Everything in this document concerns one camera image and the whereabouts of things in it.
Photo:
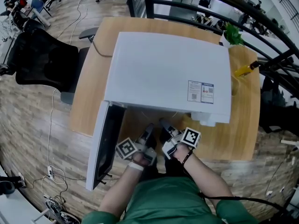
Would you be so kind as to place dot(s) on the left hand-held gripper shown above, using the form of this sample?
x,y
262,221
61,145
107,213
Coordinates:
x,y
126,148

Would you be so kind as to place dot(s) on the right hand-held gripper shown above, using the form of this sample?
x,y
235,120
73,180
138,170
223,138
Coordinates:
x,y
191,136

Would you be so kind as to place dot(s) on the person's right forearm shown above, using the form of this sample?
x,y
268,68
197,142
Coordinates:
x,y
208,178

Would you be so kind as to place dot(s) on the person's left forearm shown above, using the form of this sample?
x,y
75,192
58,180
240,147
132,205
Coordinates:
x,y
119,190

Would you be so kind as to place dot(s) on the person's left hand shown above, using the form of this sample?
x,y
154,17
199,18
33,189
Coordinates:
x,y
140,159

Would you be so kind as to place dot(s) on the person's right hand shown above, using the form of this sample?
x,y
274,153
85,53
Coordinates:
x,y
182,153

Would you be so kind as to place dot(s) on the white wristband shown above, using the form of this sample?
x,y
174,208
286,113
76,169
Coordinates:
x,y
136,166

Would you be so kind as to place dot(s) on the person's dark trousers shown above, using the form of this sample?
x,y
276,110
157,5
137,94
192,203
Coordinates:
x,y
175,169

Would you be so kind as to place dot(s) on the white microwave door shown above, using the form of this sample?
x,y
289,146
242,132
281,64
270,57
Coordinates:
x,y
112,134

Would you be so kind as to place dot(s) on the white microwave oven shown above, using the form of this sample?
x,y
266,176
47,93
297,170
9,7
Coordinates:
x,y
163,66

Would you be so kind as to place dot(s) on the person's green shirt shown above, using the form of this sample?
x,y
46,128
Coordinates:
x,y
168,202

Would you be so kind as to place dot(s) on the yellow bottle with black cap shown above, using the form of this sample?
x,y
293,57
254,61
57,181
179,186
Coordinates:
x,y
243,72

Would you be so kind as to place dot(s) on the white power strip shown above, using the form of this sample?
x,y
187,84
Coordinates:
x,y
50,172

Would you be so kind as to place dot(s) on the black draped office chair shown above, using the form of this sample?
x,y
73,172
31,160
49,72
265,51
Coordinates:
x,y
275,111

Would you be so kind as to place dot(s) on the green plant in white pot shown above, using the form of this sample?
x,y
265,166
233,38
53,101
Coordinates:
x,y
233,35

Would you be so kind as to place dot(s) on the black mesh office chair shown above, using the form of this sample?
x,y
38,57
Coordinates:
x,y
44,59

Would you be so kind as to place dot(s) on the black round device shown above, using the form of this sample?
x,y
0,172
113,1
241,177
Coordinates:
x,y
7,186

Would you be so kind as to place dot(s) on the plain white desk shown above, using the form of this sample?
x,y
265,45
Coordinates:
x,y
14,209

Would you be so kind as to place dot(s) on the dark rounded chair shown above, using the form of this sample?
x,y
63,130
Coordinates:
x,y
33,25

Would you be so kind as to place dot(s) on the cluttered white desk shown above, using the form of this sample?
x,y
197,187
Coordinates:
x,y
7,38

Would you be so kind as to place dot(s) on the blue chair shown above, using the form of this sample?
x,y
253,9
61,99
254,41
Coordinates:
x,y
38,3

